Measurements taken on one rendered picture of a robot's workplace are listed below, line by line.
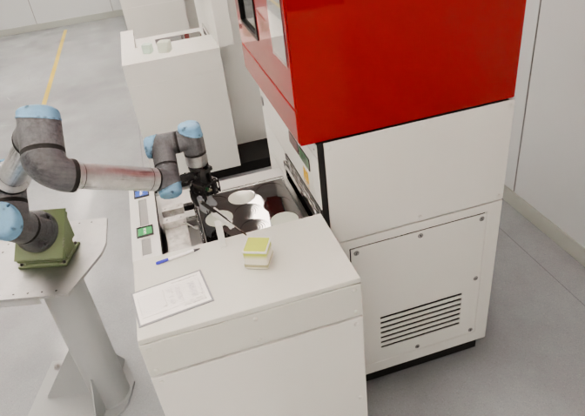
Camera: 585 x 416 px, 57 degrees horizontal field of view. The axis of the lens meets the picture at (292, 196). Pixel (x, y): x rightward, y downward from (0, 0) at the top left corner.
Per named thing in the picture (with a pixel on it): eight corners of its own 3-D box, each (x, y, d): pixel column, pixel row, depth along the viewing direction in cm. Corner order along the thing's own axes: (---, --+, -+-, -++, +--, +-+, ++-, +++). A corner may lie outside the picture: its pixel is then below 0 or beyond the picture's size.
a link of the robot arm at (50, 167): (33, 184, 137) (191, 190, 172) (29, 145, 140) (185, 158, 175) (17, 200, 144) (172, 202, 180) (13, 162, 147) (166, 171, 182)
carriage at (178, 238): (184, 213, 207) (183, 207, 205) (197, 271, 177) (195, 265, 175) (164, 218, 205) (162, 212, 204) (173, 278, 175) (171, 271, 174)
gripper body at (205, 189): (206, 202, 185) (199, 172, 179) (190, 196, 190) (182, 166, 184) (222, 191, 190) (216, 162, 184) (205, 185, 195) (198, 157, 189)
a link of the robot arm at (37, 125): (-15, 212, 179) (24, 146, 139) (-19, 171, 182) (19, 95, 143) (24, 211, 186) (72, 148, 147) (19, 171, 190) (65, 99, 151)
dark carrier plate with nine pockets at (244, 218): (281, 179, 212) (281, 177, 212) (307, 226, 184) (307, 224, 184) (196, 200, 206) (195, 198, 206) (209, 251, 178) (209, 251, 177)
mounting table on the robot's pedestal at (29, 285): (-30, 331, 188) (-47, 304, 181) (22, 251, 225) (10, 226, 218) (95, 319, 186) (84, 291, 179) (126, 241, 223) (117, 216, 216)
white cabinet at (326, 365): (298, 301, 280) (279, 167, 236) (371, 471, 201) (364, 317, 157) (177, 336, 269) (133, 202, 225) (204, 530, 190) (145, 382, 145)
